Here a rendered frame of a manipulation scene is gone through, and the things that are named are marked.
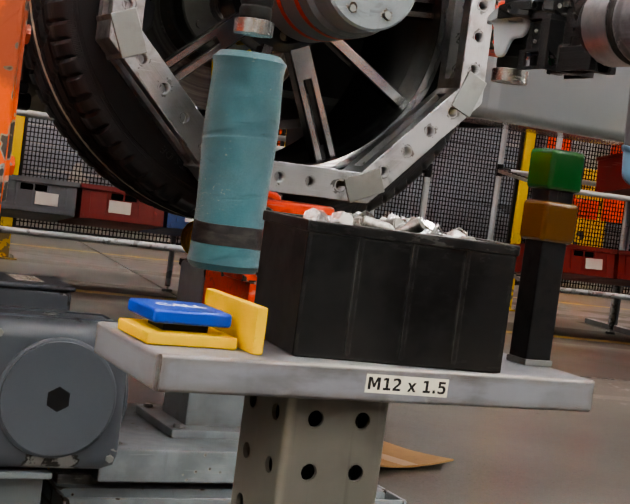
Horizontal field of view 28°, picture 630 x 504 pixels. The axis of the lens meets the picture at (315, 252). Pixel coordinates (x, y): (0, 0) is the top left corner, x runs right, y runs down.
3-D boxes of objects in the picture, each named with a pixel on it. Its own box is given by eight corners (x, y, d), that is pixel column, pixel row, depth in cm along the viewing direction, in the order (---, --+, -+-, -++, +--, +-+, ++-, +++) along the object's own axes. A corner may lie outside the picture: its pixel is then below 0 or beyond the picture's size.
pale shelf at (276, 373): (489, 377, 131) (494, 348, 131) (592, 412, 116) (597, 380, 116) (92, 353, 112) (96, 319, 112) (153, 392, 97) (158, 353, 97)
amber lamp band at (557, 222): (549, 241, 125) (555, 202, 125) (574, 245, 121) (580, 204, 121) (517, 237, 123) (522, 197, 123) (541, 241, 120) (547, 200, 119)
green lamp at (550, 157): (557, 192, 125) (562, 152, 125) (582, 194, 121) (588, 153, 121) (524, 187, 123) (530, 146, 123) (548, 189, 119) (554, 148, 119)
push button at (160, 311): (200, 327, 111) (203, 302, 111) (230, 340, 105) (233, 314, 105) (125, 321, 108) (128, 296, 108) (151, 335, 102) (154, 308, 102)
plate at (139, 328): (202, 334, 112) (204, 323, 112) (237, 350, 105) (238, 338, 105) (116, 328, 108) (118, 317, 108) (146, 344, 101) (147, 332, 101)
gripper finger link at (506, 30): (465, 56, 153) (517, 54, 145) (472, 7, 152) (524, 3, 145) (484, 60, 154) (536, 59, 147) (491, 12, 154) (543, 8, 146)
